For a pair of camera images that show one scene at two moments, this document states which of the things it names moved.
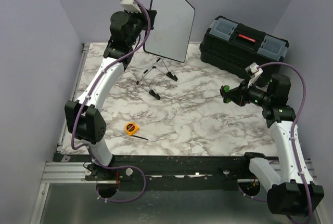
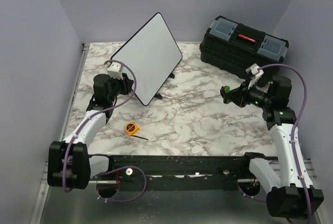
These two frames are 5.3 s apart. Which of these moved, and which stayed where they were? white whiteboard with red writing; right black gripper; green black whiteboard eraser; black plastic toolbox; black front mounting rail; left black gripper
Moved: white whiteboard with red writing; left black gripper
Stayed: green black whiteboard eraser; black plastic toolbox; right black gripper; black front mounting rail
